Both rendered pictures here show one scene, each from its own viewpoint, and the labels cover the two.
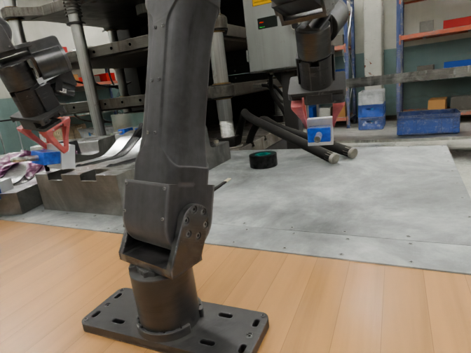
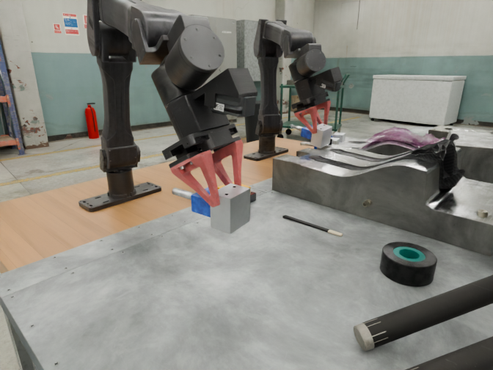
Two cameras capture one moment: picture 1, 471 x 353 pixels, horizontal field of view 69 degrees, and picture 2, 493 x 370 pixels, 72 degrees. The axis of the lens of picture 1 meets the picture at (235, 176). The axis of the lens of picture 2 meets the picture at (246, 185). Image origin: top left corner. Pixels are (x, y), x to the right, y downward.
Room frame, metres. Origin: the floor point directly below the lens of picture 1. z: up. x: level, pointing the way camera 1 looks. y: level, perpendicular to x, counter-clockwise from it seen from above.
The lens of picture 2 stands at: (0.85, -0.62, 1.12)
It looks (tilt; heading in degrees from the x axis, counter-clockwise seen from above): 19 degrees down; 106
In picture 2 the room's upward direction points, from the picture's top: straight up
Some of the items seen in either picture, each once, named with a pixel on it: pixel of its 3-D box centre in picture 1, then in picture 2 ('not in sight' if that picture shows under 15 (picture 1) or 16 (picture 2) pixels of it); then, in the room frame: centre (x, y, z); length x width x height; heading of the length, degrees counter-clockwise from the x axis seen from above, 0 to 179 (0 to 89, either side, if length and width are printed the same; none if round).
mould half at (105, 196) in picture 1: (148, 157); (385, 175); (0.96, 0.24, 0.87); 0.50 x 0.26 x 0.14; 152
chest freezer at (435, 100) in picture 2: not in sight; (414, 99); (2.21, 7.18, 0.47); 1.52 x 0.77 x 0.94; 149
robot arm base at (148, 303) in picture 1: (166, 293); (120, 183); (0.31, 0.09, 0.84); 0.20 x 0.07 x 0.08; 64
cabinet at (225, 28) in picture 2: not in sight; (211, 73); (-1.70, 5.90, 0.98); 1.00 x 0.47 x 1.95; 59
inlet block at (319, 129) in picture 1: (319, 134); (205, 200); (0.65, -0.17, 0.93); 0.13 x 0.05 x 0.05; 162
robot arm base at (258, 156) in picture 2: not in sight; (267, 144); (0.58, 0.63, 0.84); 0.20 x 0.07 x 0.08; 64
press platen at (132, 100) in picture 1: (166, 106); not in sight; (2.01, 0.34, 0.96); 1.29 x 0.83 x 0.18; 62
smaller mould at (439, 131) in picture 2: not in sight; (458, 138); (1.31, 0.96, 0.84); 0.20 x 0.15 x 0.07; 152
